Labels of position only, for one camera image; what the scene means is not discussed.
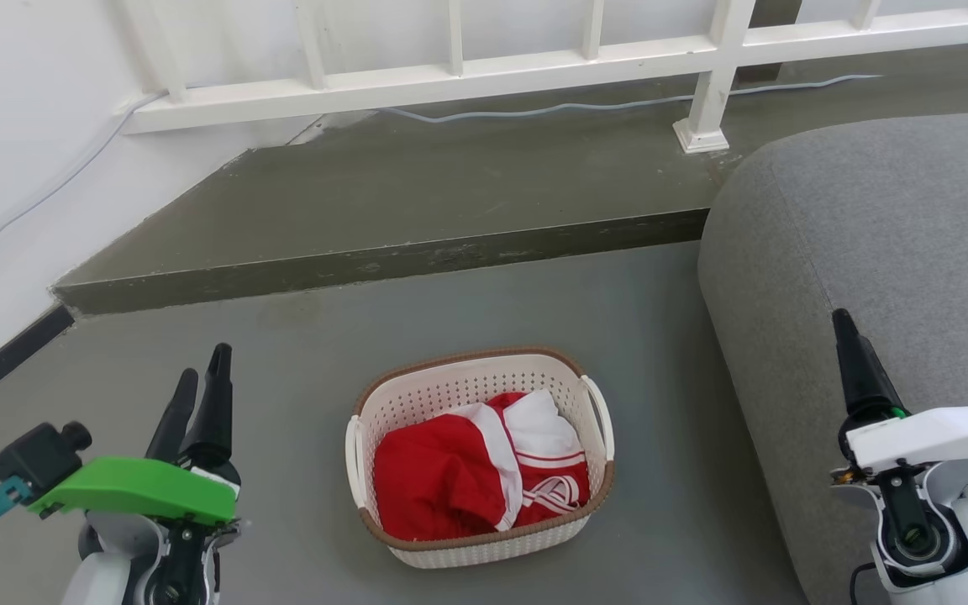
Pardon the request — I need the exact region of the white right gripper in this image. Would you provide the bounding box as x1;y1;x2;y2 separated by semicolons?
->
832;308;968;473

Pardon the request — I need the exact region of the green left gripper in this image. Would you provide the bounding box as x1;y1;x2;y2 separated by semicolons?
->
28;343;239;527

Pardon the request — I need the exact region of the white perforated laundry basket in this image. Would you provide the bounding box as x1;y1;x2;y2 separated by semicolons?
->
345;346;616;570

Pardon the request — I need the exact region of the grey fabric sofa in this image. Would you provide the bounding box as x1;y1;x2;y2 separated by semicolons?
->
697;109;968;605

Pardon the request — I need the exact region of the black baseboard strip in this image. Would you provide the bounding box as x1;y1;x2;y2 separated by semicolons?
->
0;304;76;425

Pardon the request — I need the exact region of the red and white garment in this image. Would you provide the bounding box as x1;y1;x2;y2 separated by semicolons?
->
373;389;591;543

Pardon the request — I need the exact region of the white railing fence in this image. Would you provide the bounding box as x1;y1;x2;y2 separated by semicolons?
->
118;0;968;155

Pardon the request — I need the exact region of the thin white wall cable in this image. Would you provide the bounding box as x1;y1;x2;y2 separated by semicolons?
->
0;92;167;282

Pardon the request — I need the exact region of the light grey floor cable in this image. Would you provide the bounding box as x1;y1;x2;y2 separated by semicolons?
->
379;74;884;125

